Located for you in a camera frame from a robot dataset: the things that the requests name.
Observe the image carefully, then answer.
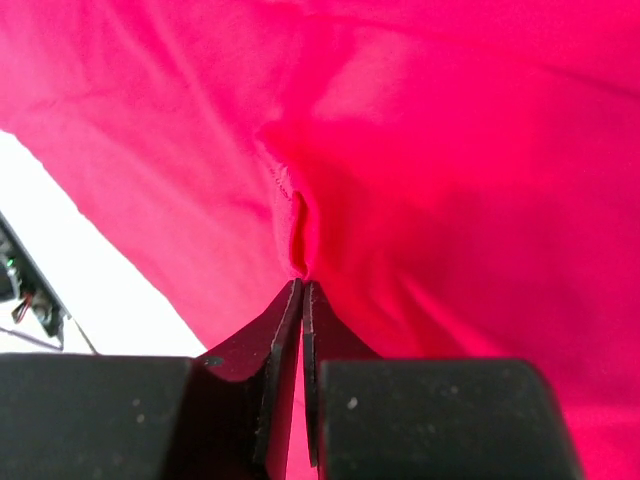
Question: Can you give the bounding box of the red t shirt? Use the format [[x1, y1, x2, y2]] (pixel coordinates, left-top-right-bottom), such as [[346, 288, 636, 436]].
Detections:
[[1, 1, 639, 479]]

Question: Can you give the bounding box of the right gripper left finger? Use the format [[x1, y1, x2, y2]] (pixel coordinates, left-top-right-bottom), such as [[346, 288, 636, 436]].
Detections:
[[1, 280, 303, 479]]

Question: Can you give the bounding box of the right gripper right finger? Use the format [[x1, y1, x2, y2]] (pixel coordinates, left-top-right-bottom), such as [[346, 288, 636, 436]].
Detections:
[[302, 282, 584, 479]]

